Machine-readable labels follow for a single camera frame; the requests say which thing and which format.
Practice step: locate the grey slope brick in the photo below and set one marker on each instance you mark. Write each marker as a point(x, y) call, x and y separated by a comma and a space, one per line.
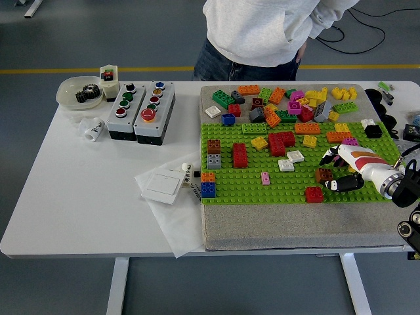
point(257, 115)
point(238, 96)

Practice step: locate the small green plastic part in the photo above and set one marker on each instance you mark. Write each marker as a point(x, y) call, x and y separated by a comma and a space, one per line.
point(382, 85)

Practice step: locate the orange long brick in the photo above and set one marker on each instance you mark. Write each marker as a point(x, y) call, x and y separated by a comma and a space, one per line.
point(248, 90)
point(338, 137)
point(272, 118)
point(277, 95)
point(306, 128)

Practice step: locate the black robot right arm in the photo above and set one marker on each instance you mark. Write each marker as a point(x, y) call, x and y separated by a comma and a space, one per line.
point(408, 187)

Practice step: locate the black square brick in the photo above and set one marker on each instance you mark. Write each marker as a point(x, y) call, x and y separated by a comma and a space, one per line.
point(373, 131)

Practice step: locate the orange square brick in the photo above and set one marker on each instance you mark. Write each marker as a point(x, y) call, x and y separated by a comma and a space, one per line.
point(207, 178)

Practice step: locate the pink hollow brick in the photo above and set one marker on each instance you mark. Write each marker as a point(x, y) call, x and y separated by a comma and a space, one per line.
point(297, 95)

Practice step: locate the lime green long brick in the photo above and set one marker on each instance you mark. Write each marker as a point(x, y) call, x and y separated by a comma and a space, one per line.
point(346, 107)
point(254, 129)

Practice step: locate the person's left hand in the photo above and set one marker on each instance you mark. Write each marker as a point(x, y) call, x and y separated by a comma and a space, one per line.
point(302, 52)

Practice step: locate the emergency stop control box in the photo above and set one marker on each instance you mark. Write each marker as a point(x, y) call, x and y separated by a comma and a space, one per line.
point(165, 108)

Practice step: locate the dark green long brick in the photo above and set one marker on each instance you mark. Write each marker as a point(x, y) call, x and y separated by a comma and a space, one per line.
point(287, 117)
point(223, 99)

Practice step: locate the grey square brick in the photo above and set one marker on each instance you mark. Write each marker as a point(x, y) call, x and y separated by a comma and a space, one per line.
point(213, 161)

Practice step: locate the light blue object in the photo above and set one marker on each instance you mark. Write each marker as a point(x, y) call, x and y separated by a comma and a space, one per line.
point(416, 119)

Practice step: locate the white tissue paper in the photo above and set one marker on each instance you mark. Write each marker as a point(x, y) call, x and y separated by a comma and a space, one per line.
point(178, 226)

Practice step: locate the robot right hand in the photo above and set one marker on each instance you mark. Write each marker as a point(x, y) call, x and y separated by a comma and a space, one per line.
point(364, 162)

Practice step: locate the blue square brick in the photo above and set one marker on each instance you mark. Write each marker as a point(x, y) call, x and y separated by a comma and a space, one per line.
point(228, 119)
point(207, 191)

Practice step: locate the green toy baseplate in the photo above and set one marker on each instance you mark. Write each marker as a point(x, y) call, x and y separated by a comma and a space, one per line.
point(246, 193)

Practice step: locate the black box green label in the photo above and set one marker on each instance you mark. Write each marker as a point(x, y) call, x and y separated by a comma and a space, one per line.
point(411, 131)

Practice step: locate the black yellow warning label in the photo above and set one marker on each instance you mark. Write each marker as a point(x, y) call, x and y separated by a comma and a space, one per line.
point(413, 256)

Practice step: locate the narrow pink brick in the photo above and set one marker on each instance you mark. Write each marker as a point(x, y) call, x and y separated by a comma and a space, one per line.
point(265, 179)

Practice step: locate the small black cap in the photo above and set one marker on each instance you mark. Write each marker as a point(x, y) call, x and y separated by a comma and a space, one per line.
point(197, 173)

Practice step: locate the small cream switch box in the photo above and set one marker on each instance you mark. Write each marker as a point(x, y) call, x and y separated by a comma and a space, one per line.
point(111, 89)

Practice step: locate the dark maroon square brick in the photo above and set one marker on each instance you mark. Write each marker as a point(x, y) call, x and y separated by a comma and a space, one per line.
point(257, 102)

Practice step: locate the small metal clip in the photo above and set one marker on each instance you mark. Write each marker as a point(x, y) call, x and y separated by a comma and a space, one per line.
point(388, 97)

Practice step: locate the white printed tube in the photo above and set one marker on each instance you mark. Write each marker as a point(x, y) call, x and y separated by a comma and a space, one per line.
point(196, 194)

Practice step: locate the pink square brick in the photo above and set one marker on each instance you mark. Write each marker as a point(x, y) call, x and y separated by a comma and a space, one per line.
point(350, 141)
point(336, 159)
point(294, 107)

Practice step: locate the white square brick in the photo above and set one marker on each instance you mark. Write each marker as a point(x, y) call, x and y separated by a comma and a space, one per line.
point(286, 165)
point(295, 156)
point(367, 123)
point(213, 111)

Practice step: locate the yellow square brick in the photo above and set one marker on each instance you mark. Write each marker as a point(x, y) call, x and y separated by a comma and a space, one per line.
point(309, 141)
point(260, 143)
point(342, 127)
point(333, 116)

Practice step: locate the red long brick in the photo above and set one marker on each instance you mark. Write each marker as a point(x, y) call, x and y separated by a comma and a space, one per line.
point(239, 155)
point(275, 146)

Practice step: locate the black metal gear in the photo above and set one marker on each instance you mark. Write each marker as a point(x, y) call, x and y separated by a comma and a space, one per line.
point(94, 91)
point(81, 97)

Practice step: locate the red square brick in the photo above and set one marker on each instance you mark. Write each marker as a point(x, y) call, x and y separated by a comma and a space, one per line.
point(288, 138)
point(234, 110)
point(314, 195)

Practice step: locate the clear plastic bag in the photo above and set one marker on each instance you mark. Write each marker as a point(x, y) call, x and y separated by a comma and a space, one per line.
point(402, 143)

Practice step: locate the white pipe fitting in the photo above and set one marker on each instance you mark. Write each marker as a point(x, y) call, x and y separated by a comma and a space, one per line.
point(95, 129)

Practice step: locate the person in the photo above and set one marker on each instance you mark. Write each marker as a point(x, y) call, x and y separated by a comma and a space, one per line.
point(256, 33)

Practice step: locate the white labelled tube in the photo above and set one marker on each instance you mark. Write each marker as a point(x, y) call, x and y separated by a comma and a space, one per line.
point(187, 171)

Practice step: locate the four-button control box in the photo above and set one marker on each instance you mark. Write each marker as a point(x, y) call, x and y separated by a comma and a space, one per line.
point(120, 127)

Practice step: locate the white wall switch plate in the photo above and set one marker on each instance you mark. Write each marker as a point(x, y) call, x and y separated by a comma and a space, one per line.
point(162, 187)

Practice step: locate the brown square brick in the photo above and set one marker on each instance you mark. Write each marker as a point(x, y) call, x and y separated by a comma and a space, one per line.
point(323, 174)
point(213, 146)

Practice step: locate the small dark green brick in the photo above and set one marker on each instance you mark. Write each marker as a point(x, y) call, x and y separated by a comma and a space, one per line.
point(290, 93)

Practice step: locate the grey long brick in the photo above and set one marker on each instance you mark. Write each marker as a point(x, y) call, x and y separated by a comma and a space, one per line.
point(322, 111)

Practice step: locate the distant white table leg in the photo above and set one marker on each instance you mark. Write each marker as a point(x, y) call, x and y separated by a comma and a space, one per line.
point(30, 10)

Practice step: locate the person's left forearm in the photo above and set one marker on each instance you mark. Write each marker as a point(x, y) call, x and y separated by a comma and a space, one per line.
point(325, 19)

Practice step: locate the white plastic bowl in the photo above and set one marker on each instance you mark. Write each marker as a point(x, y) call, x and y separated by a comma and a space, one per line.
point(67, 93)

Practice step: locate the grey-brown mat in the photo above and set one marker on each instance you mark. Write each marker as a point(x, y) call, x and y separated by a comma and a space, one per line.
point(249, 229)

